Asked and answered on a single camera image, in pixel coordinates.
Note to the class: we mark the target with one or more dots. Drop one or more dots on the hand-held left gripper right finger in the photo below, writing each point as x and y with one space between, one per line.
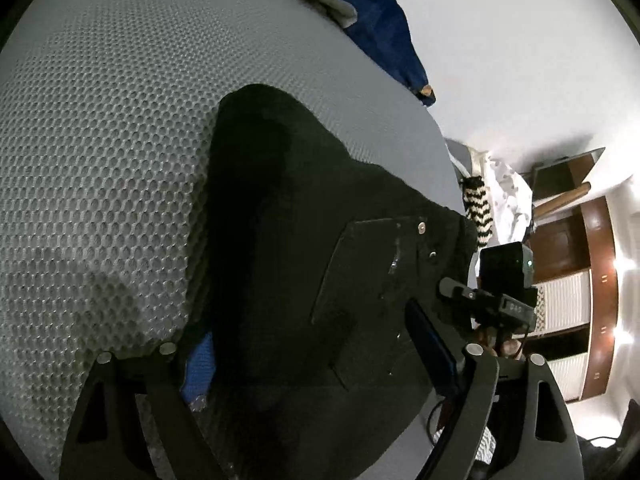
432 350

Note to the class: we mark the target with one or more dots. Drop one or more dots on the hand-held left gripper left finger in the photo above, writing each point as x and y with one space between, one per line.
197 375

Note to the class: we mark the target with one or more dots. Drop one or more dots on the black pants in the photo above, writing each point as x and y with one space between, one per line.
270 235

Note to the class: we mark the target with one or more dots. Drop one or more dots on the person's right hand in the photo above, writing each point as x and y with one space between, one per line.
500 342

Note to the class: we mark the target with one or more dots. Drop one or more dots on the black white zigzag cloth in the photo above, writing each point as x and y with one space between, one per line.
477 210

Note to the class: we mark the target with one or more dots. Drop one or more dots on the white ribbed panel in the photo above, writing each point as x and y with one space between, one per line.
565 300
567 375

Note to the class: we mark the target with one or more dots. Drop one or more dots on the dark wooden cabinet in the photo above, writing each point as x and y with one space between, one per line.
600 250

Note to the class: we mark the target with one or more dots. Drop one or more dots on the wooden stick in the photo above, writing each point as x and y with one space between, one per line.
565 199

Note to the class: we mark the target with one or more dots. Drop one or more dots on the blue floral blanket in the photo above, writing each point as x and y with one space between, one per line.
385 35

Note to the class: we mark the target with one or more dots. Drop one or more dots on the grey mesh mattress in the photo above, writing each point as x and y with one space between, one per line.
100 135

